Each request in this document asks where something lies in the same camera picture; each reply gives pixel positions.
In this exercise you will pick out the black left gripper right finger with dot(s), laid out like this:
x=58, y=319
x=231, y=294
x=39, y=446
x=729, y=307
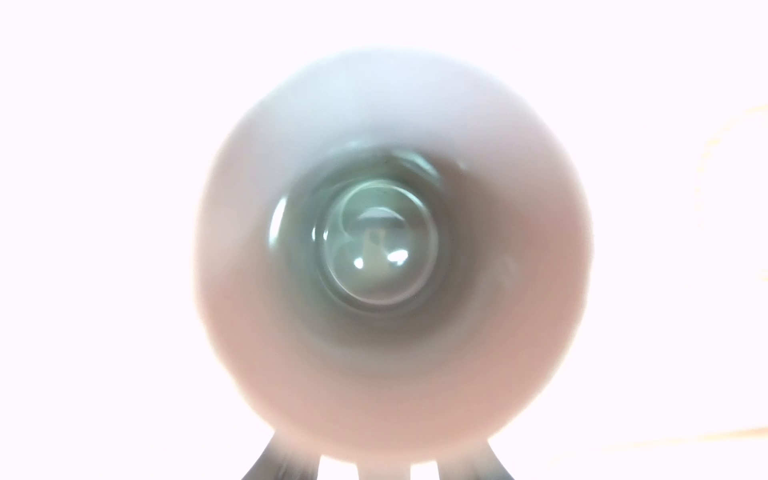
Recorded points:
x=479, y=464

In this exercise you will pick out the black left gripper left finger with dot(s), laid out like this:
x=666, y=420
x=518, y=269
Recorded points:
x=281, y=461

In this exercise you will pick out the grey mug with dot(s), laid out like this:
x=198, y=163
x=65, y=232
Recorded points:
x=391, y=259

